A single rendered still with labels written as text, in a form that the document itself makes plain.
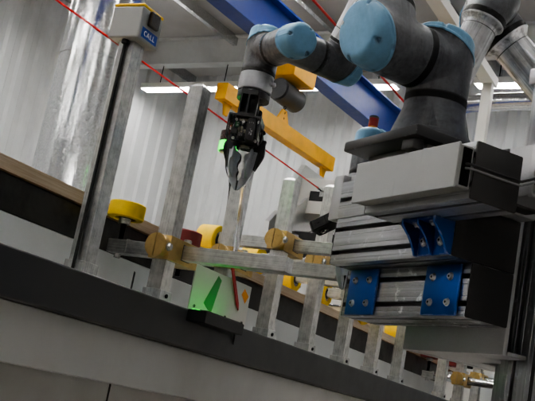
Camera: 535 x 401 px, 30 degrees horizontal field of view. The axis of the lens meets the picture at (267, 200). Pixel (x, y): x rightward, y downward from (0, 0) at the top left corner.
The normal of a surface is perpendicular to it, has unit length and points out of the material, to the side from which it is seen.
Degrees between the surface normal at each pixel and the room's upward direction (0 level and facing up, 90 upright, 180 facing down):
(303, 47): 89
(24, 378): 90
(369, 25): 97
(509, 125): 90
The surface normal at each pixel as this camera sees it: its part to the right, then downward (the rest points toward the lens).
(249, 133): -0.11, -0.24
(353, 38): -0.81, -0.14
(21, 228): 0.88, 0.07
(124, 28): -0.44, -0.27
